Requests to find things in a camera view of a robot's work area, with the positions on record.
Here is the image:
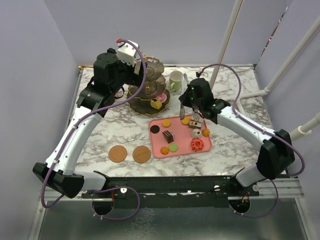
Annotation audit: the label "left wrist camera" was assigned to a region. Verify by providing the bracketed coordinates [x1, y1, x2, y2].
[116, 42, 137, 67]

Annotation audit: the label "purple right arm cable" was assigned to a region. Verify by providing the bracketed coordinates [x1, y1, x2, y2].
[195, 63, 306, 219]

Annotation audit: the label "chocolate cake slice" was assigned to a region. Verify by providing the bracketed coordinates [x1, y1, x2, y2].
[162, 130, 174, 144]

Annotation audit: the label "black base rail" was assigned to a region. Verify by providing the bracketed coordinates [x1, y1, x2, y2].
[81, 175, 259, 209]

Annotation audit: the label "layered square cake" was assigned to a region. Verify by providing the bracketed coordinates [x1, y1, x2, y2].
[188, 118, 204, 130]

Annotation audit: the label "three-tier grey cake stand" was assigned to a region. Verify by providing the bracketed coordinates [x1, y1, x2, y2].
[128, 56, 170, 116]

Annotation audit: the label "orange waffle biscuit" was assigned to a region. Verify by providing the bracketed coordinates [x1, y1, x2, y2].
[181, 116, 191, 126]

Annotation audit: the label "pink serving tray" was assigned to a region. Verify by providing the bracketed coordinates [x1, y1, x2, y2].
[148, 115, 196, 159]

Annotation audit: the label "yellow cake slice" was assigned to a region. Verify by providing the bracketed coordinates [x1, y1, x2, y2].
[150, 99, 162, 110]

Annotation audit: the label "black sandwich cookie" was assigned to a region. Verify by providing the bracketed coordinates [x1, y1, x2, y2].
[150, 125, 160, 134]

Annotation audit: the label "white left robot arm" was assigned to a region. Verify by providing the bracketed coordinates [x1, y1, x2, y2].
[32, 44, 144, 198]

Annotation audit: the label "orange flower cookie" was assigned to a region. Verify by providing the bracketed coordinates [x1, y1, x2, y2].
[202, 128, 211, 137]

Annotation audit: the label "metal serving tongs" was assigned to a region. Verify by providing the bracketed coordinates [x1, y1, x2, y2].
[179, 73, 204, 121]

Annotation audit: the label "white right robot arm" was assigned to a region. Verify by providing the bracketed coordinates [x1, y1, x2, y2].
[179, 78, 295, 196]

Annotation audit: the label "pink frosted donut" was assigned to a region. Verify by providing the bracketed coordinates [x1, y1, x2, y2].
[157, 92, 168, 104]

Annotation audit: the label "green macaron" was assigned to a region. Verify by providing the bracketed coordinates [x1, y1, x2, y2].
[168, 143, 178, 152]

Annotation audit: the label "round wooden coaster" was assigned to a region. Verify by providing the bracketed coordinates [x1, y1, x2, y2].
[108, 145, 128, 163]
[132, 145, 151, 164]

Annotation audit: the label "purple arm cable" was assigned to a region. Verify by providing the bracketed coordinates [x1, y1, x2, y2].
[40, 38, 147, 221]
[195, 63, 306, 219]

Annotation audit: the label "orange jam biscuit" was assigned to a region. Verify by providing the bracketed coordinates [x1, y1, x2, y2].
[161, 118, 171, 128]

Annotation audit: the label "green mug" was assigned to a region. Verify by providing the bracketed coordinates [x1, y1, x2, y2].
[169, 70, 184, 92]

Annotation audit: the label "white pvc pipe frame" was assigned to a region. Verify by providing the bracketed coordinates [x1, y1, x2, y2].
[204, 0, 320, 161]

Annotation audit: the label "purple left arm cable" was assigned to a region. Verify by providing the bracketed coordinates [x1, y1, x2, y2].
[40, 38, 147, 221]

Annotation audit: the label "red frosted donut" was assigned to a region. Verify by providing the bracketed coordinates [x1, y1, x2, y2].
[190, 137, 204, 152]

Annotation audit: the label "left round wooden coaster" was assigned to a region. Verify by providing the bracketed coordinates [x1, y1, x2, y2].
[108, 145, 128, 163]

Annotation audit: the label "right round wooden coaster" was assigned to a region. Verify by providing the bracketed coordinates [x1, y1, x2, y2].
[132, 145, 151, 164]

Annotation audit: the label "chocolate chip cookie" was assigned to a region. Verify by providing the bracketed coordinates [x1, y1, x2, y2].
[160, 146, 170, 155]

